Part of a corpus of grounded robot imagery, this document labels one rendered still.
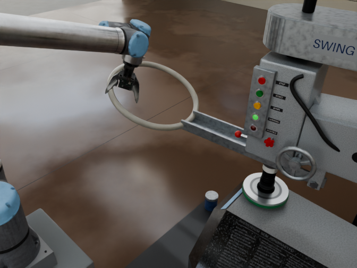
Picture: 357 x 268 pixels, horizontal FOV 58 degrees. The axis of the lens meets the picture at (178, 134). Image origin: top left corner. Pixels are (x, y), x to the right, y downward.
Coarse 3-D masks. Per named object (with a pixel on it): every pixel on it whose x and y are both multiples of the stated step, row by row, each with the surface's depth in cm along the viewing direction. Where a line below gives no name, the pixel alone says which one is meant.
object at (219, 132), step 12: (204, 120) 163; (216, 120) 158; (192, 132) 156; (204, 132) 152; (216, 132) 157; (228, 132) 157; (228, 144) 147; (240, 144) 143; (252, 156) 142; (276, 168) 138; (288, 168) 134; (300, 168) 132; (324, 180) 128
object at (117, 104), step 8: (144, 64) 178; (152, 64) 180; (160, 64) 182; (112, 72) 164; (168, 72) 182; (176, 72) 182; (184, 80) 180; (112, 88) 156; (192, 88) 177; (112, 96) 153; (192, 96) 175; (120, 104) 151; (120, 112) 151; (128, 112) 150; (192, 112) 166; (136, 120) 149; (144, 120) 150; (192, 120) 162; (152, 128) 150; (160, 128) 151; (168, 128) 153; (176, 128) 155
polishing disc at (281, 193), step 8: (248, 176) 161; (256, 176) 161; (248, 184) 156; (256, 184) 156; (280, 184) 157; (248, 192) 152; (256, 192) 152; (280, 192) 152; (256, 200) 148; (264, 200) 148; (272, 200) 148; (280, 200) 148
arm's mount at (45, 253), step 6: (42, 240) 121; (42, 246) 119; (48, 246) 119; (42, 252) 117; (48, 252) 117; (36, 258) 115; (42, 258) 115; (48, 258) 117; (54, 258) 119; (30, 264) 113; (36, 264) 113; (42, 264) 116; (48, 264) 118; (54, 264) 120
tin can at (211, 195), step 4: (208, 192) 250; (212, 192) 250; (216, 192) 250; (208, 196) 247; (212, 196) 247; (216, 196) 247; (208, 200) 246; (212, 200) 244; (216, 200) 246; (208, 204) 248; (212, 204) 247; (216, 204) 250; (208, 208) 250; (212, 208) 250
